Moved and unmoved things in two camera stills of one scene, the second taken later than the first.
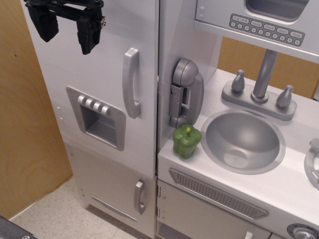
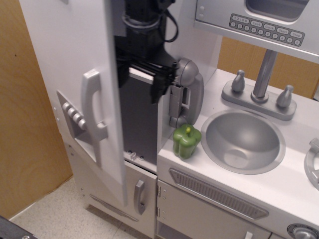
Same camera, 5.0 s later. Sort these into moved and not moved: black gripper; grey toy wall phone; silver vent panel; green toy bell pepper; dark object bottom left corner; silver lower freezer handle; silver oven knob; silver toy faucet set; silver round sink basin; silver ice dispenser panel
Moved: silver ice dispenser panel; black gripper
Not moved: grey toy wall phone; silver oven knob; dark object bottom left corner; green toy bell pepper; silver vent panel; silver lower freezer handle; silver toy faucet set; silver round sink basin
